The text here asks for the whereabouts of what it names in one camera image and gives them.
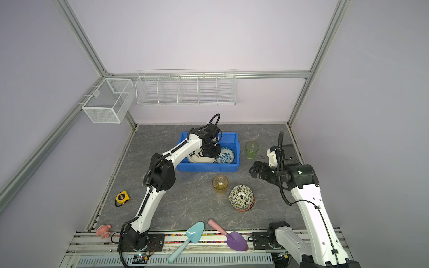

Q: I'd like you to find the blue patterned bowl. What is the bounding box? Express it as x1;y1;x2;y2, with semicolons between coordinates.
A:
216;147;235;164

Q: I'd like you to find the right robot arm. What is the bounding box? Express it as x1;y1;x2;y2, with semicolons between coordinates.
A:
249;132;360;268

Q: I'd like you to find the white wire wall rack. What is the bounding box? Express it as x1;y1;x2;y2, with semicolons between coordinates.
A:
135;69;237;106

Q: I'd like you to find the red patterned bowl underneath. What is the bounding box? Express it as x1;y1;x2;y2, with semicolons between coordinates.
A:
233;204;254;212

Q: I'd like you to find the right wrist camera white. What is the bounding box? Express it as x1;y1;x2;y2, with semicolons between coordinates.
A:
267;146;278;168

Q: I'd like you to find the blue plastic bin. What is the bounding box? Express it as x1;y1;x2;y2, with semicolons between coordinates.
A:
177;132;240;173

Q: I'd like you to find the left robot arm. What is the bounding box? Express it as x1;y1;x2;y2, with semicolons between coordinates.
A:
117;113;223;268

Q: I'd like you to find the yellow glass cup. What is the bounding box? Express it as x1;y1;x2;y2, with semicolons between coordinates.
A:
212;175;229;193

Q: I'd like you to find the green glass cup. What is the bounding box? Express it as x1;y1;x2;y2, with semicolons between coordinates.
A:
245;141;260;159

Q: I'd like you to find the light blue toy shovel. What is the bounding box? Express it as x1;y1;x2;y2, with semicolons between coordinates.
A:
168;221;204;264

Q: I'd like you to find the yellow tape measure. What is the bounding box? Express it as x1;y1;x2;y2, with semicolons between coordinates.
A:
115;191;130;207

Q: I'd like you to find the pink object at base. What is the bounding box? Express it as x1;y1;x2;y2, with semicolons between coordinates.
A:
96;224;112;239

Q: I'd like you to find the black white leaf bowl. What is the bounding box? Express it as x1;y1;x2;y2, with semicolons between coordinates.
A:
229;185;255;208

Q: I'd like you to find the purple toy shovel pink handle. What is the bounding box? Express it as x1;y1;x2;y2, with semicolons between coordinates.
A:
208;219;249;252

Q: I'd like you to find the cream floral plate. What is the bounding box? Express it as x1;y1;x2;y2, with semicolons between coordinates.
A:
187;148;216;164

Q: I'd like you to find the white mesh wall basket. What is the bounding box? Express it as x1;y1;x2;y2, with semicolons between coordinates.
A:
82;78;136;124

